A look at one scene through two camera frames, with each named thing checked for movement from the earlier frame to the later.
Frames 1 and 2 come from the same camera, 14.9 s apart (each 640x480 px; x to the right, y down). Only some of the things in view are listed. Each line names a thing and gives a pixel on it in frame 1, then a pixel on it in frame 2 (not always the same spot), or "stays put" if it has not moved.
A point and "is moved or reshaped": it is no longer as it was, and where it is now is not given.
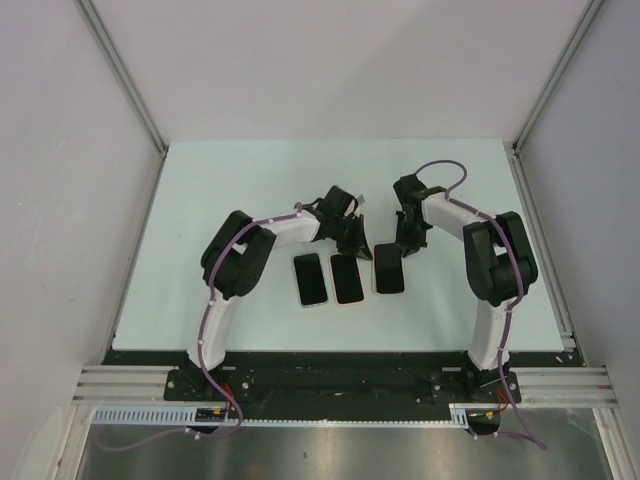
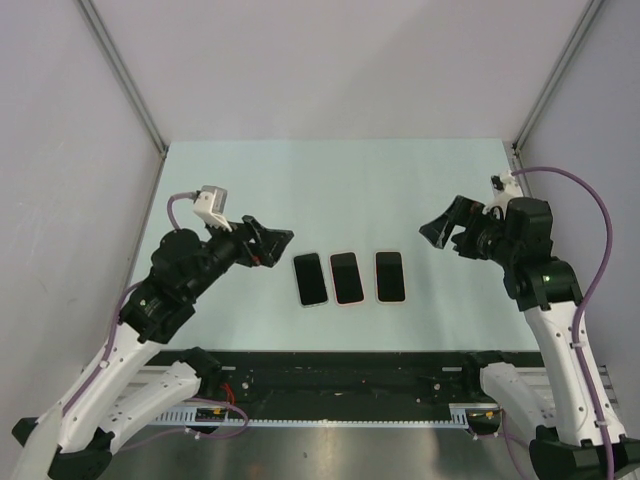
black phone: x=389 y=268 is moved or reshaped
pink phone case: x=347 y=280 stays put
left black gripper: x=360 y=248 to x=268 y=245
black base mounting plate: x=332 y=385 stays put
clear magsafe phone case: x=310 y=280 stays put
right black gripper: x=416 y=243 to x=465 y=213
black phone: x=310 y=278 stays put
